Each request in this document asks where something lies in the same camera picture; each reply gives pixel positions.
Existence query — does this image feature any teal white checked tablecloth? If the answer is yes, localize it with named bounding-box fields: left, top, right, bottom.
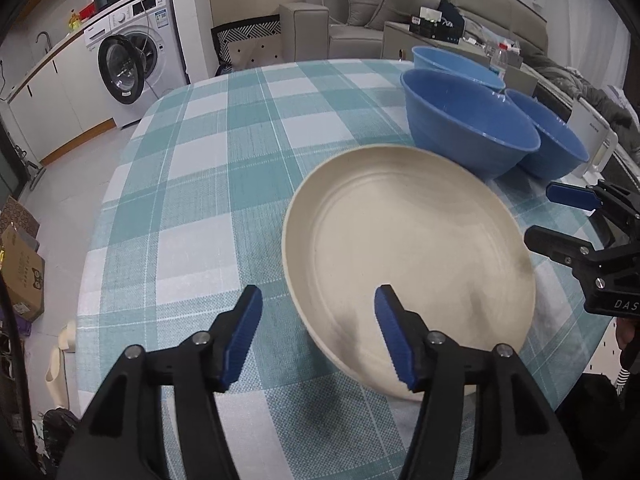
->
left=75, top=59, right=621, bottom=480

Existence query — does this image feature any flat patterned cardboard box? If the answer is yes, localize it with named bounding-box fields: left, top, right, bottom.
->
left=0, top=196, right=40, bottom=241

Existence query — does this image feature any cream plastic stool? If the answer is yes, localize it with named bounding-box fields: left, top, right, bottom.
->
left=45, top=320, right=78, bottom=406

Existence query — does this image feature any blue bowl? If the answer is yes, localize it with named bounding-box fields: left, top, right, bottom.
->
left=411, top=46, right=507, bottom=93
left=400, top=69, right=542, bottom=181
left=502, top=88, right=591, bottom=181

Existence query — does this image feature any cream round plate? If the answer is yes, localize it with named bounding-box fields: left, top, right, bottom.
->
left=282, top=144, right=537, bottom=402

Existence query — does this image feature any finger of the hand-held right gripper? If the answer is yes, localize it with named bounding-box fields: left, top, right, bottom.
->
left=525, top=226, right=608, bottom=286
left=546, top=180, right=640, bottom=246

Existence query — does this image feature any person's right hand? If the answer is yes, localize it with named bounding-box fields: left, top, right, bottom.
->
left=615, top=317, right=640, bottom=355

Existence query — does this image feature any white electric kettle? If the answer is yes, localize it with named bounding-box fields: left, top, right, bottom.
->
left=567, top=97, right=621, bottom=181

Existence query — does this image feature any dark blue garment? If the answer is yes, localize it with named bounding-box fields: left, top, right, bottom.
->
left=435, top=0, right=466, bottom=31

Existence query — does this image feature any grey blanket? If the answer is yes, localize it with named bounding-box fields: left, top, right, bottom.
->
left=525, top=52, right=640, bottom=156

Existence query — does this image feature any black backpack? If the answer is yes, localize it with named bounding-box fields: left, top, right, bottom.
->
left=42, top=407, right=81, bottom=461

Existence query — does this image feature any white charger cable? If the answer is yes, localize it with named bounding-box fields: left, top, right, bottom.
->
left=322, top=0, right=351, bottom=26

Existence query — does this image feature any white kitchen counter cabinet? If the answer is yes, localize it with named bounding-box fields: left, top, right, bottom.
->
left=0, top=30, right=117, bottom=166

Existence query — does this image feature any black white patterned floor chair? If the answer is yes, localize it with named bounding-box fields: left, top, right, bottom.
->
left=211, top=16, right=283, bottom=75

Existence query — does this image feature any clear water bottle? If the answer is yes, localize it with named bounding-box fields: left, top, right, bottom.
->
left=490, top=42, right=511, bottom=83

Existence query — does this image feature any white washing machine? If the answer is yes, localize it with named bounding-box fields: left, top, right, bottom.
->
left=82, top=0, right=190, bottom=128

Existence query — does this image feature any brown cardboard box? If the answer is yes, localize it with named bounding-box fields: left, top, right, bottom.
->
left=0, top=224, right=46, bottom=323

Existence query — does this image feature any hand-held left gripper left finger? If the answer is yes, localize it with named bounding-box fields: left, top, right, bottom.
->
left=57, top=284, right=264, bottom=480

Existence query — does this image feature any person's right forearm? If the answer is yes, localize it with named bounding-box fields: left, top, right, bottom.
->
left=617, top=351, right=640, bottom=401

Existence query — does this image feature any grey side cabinet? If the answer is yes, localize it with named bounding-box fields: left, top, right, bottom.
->
left=382, top=20, right=541, bottom=106

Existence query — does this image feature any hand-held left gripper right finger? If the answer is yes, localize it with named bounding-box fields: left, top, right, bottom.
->
left=374, top=284, right=583, bottom=480

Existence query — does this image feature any black box with tissues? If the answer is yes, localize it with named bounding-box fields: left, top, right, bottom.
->
left=409, top=15, right=463, bottom=43

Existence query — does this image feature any grey fabric sofa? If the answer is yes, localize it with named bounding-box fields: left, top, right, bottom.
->
left=279, top=0, right=548, bottom=61

